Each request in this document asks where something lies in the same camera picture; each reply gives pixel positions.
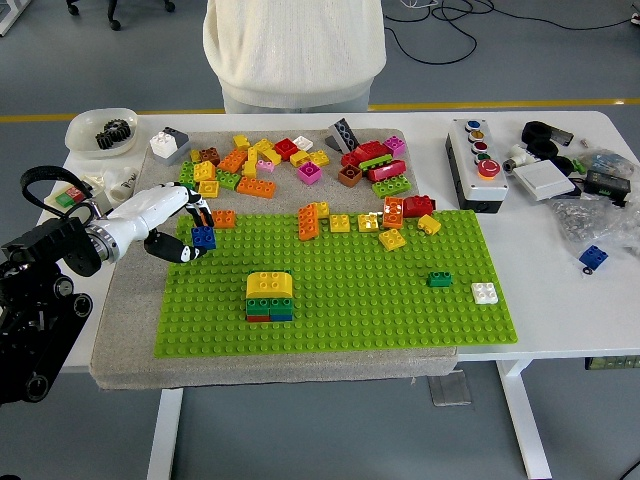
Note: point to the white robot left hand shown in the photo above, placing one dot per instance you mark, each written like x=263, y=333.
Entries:
x=145, y=207

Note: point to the blue square brick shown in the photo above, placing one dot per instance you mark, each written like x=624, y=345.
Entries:
x=205, y=237
x=594, y=256

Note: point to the yellow curved brick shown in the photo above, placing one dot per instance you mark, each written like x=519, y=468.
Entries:
x=269, y=284

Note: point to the magenta square brick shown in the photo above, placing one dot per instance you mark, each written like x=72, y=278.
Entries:
x=311, y=174

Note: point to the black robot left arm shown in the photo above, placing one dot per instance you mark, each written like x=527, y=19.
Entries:
x=50, y=240

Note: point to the lime long brick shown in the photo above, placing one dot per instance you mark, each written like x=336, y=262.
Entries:
x=392, y=187
x=186, y=172

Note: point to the white square brick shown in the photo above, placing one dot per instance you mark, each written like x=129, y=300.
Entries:
x=485, y=293
x=162, y=142

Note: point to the yellow square brick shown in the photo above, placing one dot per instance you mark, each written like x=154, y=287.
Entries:
x=391, y=240
x=210, y=188
x=204, y=172
x=369, y=222
x=340, y=223

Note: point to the small yellow brick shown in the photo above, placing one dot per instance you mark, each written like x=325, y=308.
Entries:
x=429, y=224
x=195, y=156
x=322, y=210
x=241, y=143

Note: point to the orange long brick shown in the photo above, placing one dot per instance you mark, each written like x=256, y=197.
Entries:
x=256, y=188
x=393, y=212
x=225, y=218
x=308, y=221

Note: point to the yellow narrow brick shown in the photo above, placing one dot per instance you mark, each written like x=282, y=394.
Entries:
x=250, y=165

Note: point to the pink flat brick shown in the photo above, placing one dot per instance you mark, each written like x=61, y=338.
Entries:
x=265, y=167

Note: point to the dark green long brick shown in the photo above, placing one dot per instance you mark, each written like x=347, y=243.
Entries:
x=258, y=306
x=282, y=305

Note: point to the red square brick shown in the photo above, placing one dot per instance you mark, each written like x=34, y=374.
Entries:
x=285, y=149

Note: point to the red flat brick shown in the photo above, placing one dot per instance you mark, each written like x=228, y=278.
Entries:
x=257, y=318

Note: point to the blue flat brick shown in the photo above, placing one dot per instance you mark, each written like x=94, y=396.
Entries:
x=281, y=317

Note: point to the brown square brick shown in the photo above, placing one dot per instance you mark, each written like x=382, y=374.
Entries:
x=349, y=175

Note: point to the grey patterned sloped brick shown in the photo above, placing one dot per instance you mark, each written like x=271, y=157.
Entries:
x=342, y=134

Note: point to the green studded baseplate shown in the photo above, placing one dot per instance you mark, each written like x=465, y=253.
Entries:
x=350, y=300

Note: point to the large red brick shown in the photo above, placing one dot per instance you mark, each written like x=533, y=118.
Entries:
x=367, y=150

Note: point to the lime flat brick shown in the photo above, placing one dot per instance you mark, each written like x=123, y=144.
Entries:
x=375, y=162

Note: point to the red long brick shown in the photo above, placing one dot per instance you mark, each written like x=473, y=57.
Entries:
x=386, y=171

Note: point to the small dark green brick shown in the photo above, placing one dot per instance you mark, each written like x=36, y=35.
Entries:
x=439, y=279

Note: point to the white plastic tube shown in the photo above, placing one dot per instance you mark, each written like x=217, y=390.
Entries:
x=125, y=181

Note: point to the black gear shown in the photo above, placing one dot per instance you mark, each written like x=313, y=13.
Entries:
x=119, y=130
x=105, y=141

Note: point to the white bowl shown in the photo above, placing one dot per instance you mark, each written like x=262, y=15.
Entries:
x=82, y=132

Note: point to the black office chair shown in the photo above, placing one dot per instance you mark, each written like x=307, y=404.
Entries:
x=115, y=24

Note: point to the person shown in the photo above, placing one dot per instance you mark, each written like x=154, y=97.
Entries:
x=295, y=50

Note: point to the grey-brown mat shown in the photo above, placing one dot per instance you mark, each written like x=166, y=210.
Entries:
x=300, y=375

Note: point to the white table leg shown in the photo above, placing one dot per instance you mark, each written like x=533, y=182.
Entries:
x=165, y=435
x=530, y=430

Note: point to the grey button control box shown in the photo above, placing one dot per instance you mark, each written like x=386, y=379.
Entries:
x=475, y=175

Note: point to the white pipe fitting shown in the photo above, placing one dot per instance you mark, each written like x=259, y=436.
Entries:
x=517, y=157

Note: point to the grey black block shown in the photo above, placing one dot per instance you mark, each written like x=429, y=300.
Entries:
x=562, y=136

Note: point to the small green part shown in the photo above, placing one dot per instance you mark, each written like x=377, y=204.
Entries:
x=579, y=165

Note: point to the clear bag of screws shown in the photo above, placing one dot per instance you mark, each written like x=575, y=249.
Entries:
x=595, y=220

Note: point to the black power adapter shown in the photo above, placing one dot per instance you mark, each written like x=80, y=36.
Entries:
x=607, y=185

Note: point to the clear bag of parts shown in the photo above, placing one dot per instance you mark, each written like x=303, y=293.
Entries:
x=607, y=161

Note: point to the table control panel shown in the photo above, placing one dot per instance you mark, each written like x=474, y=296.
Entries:
x=612, y=363

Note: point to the beige switch box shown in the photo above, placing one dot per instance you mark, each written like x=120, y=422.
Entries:
x=65, y=199

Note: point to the white furniture frame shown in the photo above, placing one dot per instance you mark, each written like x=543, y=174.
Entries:
x=10, y=20

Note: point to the white switch plate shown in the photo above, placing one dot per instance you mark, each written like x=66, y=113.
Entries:
x=544, y=181

